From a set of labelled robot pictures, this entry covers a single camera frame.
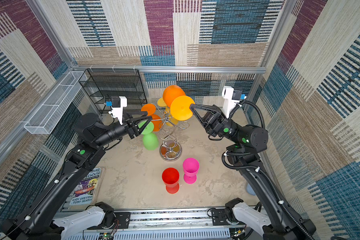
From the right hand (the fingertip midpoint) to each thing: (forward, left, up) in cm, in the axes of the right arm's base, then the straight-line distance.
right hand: (189, 111), depth 44 cm
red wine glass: (-4, +8, -41) cm, 42 cm away
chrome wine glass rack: (+18, +10, -53) cm, 57 cm away
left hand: (+8, +14, -9) cm, 19 cm away
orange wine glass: (+23, +17, -22) cm, 36 cm away
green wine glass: (+11, +18, -31) cm, 37 cm away
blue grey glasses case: (-8, -32, -52) cm, 61 cm away
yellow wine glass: (+17, +7, -24) cm, 31 cm away
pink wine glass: (+3, -2, -45) cm, 45 cm away
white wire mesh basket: (+18, +66, -20) cm, 72 cm away
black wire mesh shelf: (+58, +54, -30) cm, 85 cm away
